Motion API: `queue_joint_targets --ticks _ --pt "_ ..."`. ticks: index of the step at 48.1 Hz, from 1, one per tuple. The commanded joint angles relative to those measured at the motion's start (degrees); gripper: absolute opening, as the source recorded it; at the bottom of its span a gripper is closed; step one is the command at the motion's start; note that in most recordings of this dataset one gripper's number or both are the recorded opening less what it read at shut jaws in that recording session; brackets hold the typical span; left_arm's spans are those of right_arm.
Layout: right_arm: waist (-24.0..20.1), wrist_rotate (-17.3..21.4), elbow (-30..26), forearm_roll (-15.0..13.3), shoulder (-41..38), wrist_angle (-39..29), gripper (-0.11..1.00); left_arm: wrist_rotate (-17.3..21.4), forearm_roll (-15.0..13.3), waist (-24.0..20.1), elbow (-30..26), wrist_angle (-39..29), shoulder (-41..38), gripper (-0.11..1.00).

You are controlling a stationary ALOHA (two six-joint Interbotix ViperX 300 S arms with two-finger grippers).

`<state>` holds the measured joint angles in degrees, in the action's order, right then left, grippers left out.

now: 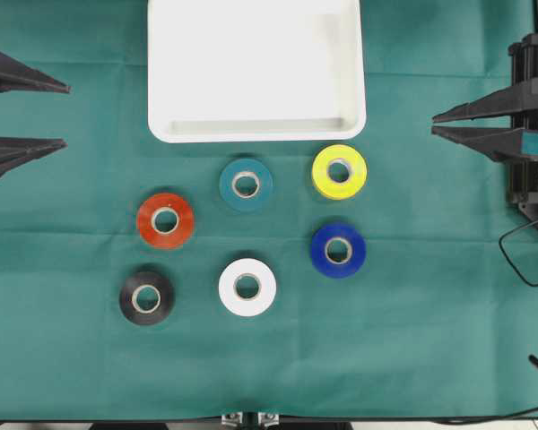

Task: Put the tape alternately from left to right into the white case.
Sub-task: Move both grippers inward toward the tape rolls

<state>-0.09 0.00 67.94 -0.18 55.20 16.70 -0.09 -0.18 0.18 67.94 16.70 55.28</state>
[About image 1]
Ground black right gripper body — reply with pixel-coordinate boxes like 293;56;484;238
508;33;538;206

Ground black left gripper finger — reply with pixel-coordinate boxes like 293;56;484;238
0;137;67;177
0;51;71;94

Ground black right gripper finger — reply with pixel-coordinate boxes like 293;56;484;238
431;126;538;162
432;78;538;123

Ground red tape roll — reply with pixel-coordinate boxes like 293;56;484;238
136;193;195;250

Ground yellow tape roll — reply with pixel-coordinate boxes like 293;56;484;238
311;144;368;201

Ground black tape roll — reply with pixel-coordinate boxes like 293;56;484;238
119;271;175;326

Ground blue tape roll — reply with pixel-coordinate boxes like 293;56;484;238
310;222;367;279

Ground white tape roll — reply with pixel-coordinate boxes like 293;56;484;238
218;258;277;317

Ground white rectangular plastic case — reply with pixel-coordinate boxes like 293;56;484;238
147;1;367;143

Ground teal tape roll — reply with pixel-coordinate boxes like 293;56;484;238
219;158;274;212

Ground metal table clamp brackets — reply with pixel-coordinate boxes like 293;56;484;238
221;412;280;429

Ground black right camera cable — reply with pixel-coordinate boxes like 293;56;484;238
498;215;538;288

